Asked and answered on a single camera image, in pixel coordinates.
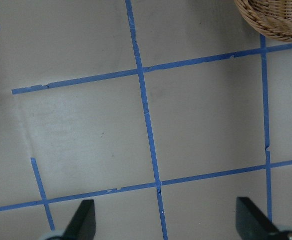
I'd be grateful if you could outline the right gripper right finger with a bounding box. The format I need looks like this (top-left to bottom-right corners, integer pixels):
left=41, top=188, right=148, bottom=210
left=236, top=197, right=286, bottom=240

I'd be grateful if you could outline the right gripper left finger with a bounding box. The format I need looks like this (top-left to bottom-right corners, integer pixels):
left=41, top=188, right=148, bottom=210
left=61, top=199, right=96, bottom=240

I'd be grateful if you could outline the wicker basket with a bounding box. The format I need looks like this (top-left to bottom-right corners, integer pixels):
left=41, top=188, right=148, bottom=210
left=234, top=0, right=292, bottom=43

